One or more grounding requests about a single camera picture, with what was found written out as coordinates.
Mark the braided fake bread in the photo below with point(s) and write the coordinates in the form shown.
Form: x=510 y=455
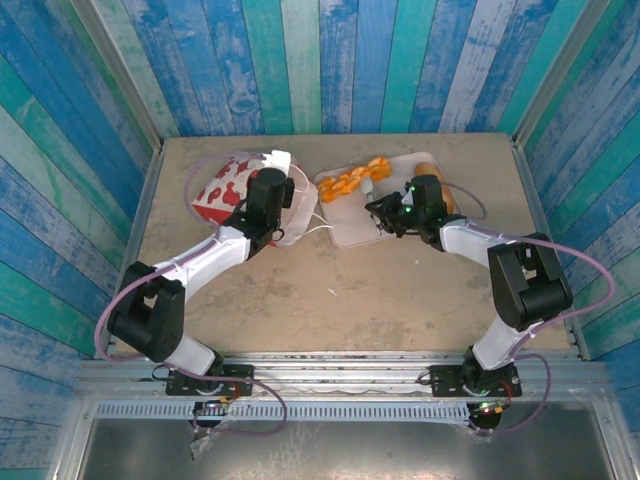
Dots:
x=345 y=182

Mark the long fake baguette loaf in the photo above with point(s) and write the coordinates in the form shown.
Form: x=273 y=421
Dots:
x=450 y=197

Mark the white paper bag red print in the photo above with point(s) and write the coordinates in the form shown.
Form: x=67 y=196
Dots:
x=220 y=192

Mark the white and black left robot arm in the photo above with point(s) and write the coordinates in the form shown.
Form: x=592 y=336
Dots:
x=200 y=260

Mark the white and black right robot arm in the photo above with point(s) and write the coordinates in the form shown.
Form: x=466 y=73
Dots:
x=465 y=237

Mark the white plastic tray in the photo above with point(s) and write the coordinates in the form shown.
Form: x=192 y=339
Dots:
x=350 y=220

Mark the small circuit board with LEDs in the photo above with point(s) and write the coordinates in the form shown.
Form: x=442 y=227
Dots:
x=215 y=402
x=489 y=409

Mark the steel sheet panel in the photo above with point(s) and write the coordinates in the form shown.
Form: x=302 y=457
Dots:
x=350 y=450

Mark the aluminium table side rail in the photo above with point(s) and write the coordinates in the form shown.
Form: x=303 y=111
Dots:
x=531 y=190
x=142 y=210

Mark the aluminium mounting rail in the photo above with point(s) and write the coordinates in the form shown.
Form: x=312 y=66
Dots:
x=340 y=375

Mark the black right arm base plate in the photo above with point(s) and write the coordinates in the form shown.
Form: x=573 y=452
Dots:
x=445 y=380

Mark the aluminium frame post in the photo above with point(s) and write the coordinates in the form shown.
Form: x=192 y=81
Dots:
x=118 y=70
x=560 y=70

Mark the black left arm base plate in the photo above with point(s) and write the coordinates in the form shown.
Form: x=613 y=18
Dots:
x=240 y=380

